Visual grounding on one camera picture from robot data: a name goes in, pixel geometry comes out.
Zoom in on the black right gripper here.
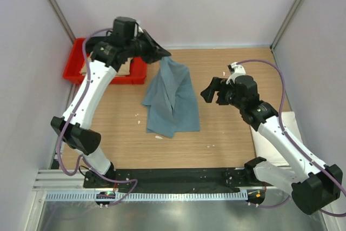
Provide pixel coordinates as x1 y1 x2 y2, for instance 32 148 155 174
200 77 245 110

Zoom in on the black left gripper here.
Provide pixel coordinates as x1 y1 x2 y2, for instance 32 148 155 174
125 30 171 65

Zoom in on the blue t-shirt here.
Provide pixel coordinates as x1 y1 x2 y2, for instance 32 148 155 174
142 56 200 138

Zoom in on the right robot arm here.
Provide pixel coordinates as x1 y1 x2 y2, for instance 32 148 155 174
201 75 343 215

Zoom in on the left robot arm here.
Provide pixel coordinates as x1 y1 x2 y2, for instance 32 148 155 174
51 29 171 188

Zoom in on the beige folded t-shirt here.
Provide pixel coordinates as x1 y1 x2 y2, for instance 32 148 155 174
79 57 132 77

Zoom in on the white folded t-shirt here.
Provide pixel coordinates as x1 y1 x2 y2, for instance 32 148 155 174
250 111 302 167

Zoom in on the red plastic bin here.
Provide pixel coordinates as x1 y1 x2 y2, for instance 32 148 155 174
63 38 147 84

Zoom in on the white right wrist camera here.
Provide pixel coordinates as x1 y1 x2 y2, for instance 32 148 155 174
226 62 246 84

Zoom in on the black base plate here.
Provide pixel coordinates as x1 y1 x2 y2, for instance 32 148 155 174
83 168 274 189

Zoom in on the slotted cable duct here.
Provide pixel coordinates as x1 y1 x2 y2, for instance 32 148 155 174
45 190 248 202

